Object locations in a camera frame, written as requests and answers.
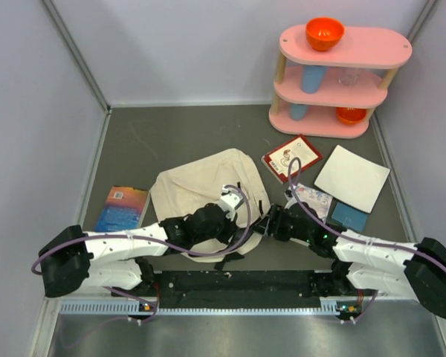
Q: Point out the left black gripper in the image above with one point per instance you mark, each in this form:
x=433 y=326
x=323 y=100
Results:
x=230 y=227

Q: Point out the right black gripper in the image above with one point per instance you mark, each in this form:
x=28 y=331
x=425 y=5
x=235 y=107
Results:
x=276 y=213

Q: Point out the cream canvas student backpack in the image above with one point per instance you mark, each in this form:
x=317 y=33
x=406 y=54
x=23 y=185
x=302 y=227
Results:
x=183 y=190

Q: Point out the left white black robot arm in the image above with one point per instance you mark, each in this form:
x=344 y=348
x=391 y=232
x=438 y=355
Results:
x=74 y=258

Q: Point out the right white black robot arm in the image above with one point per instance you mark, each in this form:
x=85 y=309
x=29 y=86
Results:
x=412 y=270

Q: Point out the floral pink white book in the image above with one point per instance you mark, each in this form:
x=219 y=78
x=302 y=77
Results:
x=318 y=201

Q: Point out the red cover book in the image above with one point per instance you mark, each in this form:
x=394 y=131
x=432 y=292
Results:
x=290 y=158

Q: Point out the small blue notebook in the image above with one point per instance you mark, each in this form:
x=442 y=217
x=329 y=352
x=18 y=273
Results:
x=349 y=217

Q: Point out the blue orange paperback book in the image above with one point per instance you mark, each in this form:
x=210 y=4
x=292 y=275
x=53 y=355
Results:
x=124 y=209

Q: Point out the white square notebook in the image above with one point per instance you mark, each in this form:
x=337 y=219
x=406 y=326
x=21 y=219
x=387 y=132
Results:
x=351 y=179

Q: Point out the blue cup on bottom shelf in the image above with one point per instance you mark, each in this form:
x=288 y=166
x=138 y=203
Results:
x=297 y=111

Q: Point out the blue cup on shelf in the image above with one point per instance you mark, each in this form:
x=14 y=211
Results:
x=312 y=77
x=297 y=111

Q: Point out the orange bowl on bottom shelf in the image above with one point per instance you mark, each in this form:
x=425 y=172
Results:
x=350 y=116

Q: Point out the orange bowl on shelf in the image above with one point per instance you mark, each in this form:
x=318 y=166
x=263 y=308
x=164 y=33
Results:
x=323 y=33
x=350 y=116

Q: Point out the pink three-tier shelf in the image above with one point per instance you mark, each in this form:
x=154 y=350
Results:
x=378 y=52

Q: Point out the blue cup on middle shelf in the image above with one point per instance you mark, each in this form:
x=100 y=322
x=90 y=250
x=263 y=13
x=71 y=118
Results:
x=312 y=77

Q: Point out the clear glass on middle shelf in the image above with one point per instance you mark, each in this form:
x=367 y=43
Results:
x=349 y=76

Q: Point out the orange bowl on top shelf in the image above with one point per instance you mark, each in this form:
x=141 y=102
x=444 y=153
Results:
x=323 y=33

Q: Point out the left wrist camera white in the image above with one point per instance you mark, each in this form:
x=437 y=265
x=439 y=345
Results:
x=231 y=199

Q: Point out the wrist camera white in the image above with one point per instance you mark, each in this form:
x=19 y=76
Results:
x=231 y=199
x=292 y=199

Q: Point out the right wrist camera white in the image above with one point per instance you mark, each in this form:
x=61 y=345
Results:
x=292 y=199

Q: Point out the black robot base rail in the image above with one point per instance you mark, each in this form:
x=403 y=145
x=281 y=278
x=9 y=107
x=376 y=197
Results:
x=243 y=289

